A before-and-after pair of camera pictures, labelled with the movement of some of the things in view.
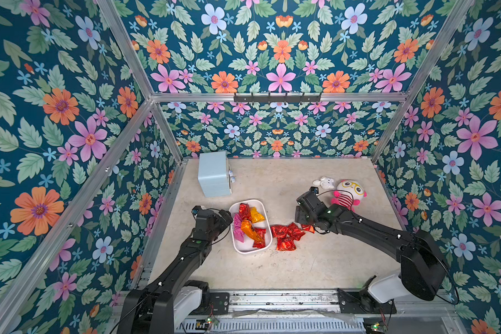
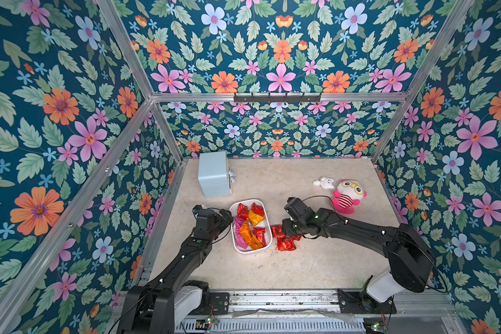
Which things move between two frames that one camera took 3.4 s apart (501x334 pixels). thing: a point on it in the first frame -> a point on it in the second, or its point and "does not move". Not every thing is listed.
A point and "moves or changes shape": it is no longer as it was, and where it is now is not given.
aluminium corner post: [426, 74] does not move
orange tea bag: [248, 229] moves or changes shape
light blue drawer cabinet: [214, 173] does not move
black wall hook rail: [277, 99] does not move
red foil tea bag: [308, 227] moves or changes shape
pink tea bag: [237, 229] moves or changes shape
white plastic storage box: [250, 227] does not move
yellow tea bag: [255, 216] does not move
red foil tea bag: [278, 231] does not move
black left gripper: [222, 225] does not move
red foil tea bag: [244, 211] does not move
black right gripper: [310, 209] -> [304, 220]
